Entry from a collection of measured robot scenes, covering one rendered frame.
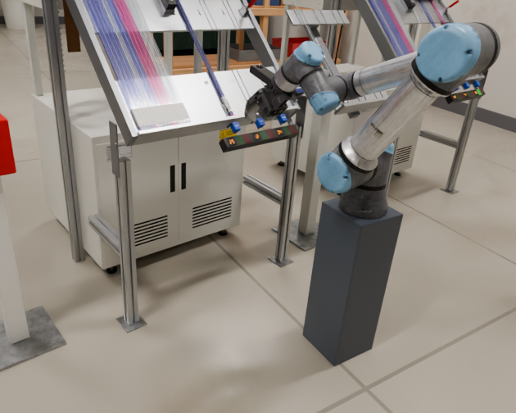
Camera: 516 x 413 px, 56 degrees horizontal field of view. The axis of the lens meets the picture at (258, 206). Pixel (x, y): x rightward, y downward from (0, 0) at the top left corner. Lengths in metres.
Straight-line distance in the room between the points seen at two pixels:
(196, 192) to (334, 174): 0.94
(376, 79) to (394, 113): 0.20
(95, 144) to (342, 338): 1.09
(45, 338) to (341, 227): 1.07
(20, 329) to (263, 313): 0.86
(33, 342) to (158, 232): 0.64
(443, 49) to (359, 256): 0.67
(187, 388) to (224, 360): 0.17
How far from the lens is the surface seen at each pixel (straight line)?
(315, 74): 1.37
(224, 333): 1.82
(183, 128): 1.59
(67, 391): 1.69
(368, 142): 1.26
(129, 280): 1.75
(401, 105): 1.20
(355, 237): 1.47
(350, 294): 1.57
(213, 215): 2.24
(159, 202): 2.04
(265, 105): 1.50
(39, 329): 1.91
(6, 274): 1.72
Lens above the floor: 1.21
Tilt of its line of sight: 27 degrees down
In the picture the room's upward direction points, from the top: 5 degrees clockwise
